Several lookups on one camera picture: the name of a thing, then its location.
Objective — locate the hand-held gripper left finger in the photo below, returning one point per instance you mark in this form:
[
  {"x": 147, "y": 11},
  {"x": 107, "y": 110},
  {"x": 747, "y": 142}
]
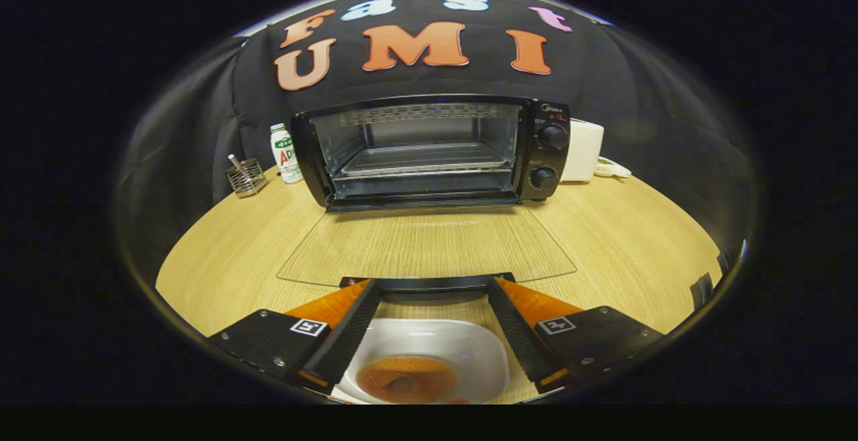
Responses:
[{"x": 352, "y": 334}]

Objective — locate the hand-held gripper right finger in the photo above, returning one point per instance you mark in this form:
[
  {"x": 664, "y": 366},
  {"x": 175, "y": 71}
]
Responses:
[{"x": 516, "y": 330}]

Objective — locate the brown glazed donut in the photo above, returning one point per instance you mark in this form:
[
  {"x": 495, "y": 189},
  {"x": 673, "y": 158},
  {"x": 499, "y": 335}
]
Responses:
[{"x": 409, "y": 381}]

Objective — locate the black toaster oven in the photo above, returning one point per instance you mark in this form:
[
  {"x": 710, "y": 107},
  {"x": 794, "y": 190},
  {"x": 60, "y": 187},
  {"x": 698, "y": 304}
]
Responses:
[{"x": 546, "y": 159}]

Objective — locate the metal oven tray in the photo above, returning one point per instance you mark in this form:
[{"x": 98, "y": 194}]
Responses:
[{"x": 422, "y": 158}]

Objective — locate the white bread toaster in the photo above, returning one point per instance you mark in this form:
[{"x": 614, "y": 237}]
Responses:
[{"x": 582, "y": 149}]

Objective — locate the white plate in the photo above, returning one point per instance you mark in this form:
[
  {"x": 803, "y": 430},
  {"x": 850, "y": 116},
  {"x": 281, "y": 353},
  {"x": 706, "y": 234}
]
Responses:
[{"x": 462, "y": 344}]

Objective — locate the white power strip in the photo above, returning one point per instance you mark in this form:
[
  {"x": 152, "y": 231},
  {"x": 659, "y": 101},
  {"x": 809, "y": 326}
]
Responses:
[{"x": 613, "y": 170}]

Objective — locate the metal mesh utensil holder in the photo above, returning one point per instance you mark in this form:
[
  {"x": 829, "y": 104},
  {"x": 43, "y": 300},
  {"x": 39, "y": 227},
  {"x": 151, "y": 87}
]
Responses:
[{"x": 247, "y": 178}]

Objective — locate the white green-label drink bottle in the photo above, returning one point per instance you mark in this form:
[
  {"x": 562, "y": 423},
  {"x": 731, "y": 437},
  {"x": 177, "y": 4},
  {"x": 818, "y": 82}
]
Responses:
[{"x": 287, "y": 153}]

